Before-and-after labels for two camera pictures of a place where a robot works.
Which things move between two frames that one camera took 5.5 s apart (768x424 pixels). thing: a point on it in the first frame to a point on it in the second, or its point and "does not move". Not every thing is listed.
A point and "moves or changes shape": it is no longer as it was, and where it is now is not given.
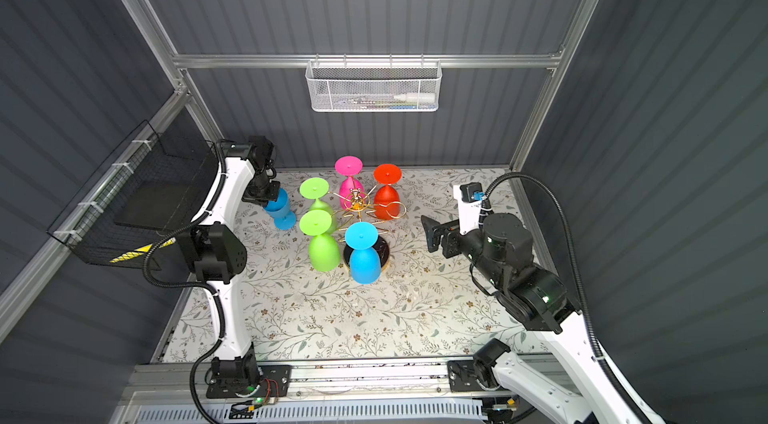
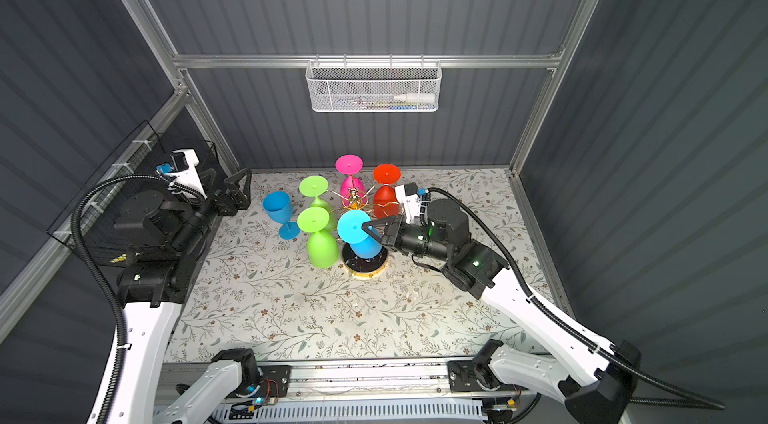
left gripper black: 272,194 to 229,208
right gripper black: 450,232 to 395,227
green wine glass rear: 317,188 does not move
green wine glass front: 323,252 does not move
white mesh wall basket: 373,85 does not move
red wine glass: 386,199 does not move
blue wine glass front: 365,261 moves or changes shape
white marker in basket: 416,97 does not move
